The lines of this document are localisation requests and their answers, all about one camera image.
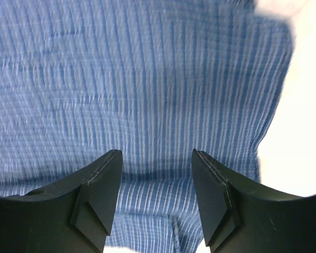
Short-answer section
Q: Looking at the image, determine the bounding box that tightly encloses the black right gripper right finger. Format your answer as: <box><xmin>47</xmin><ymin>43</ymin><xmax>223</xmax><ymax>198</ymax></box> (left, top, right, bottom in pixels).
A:
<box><xmin>192</xmin><ymin>150</ymin><xmax>316</xmax><ymax>252</ymax></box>

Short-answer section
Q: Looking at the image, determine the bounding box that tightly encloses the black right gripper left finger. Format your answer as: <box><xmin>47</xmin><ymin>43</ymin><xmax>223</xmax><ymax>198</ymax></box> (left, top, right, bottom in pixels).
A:
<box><xmin>0</xmin><ymin>150</ymin><xmax>122</xmax><ymax>252</ymax></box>

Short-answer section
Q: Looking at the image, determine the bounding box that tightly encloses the blue checkered long sleeve shirt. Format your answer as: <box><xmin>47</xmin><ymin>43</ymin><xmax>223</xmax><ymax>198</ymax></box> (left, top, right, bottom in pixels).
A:
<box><xmin>0</xmin><ymin>1</ymin><xmax>292</xmax><ymax>252</ymax></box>

